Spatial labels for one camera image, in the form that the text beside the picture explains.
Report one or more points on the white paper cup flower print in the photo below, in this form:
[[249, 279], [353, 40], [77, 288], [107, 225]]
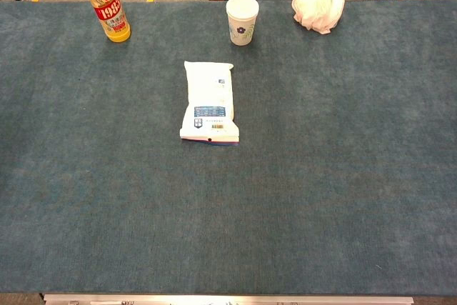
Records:
[[242, 19]]

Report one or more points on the yellow bottle with red label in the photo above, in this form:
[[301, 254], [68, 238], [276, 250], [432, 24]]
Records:
[[107, 5]]

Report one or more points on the crumpled white plastic bag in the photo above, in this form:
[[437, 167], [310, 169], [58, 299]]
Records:
[[318, 6]]

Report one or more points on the white snack packet blue print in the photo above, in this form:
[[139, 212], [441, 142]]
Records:
[[209, 101]]

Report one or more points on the blue felt table cloth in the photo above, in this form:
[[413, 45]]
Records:
[[321, 176]]

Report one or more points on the aluminium table edge rail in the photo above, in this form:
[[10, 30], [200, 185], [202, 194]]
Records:
[[228, 299]]

